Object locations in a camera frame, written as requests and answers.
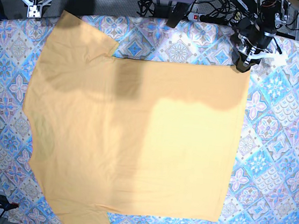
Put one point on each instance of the orange black clamp bottom-left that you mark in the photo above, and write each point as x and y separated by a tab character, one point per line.
8	206

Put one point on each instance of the white power strip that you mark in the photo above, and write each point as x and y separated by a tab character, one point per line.
196	17

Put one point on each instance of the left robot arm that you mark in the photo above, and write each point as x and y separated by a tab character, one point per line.
271	15

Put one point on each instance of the black table clamp top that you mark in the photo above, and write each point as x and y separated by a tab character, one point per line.
177	14

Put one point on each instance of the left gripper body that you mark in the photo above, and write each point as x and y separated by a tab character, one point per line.
255	42

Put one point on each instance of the yellow T-shirt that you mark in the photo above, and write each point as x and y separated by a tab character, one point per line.
129	136

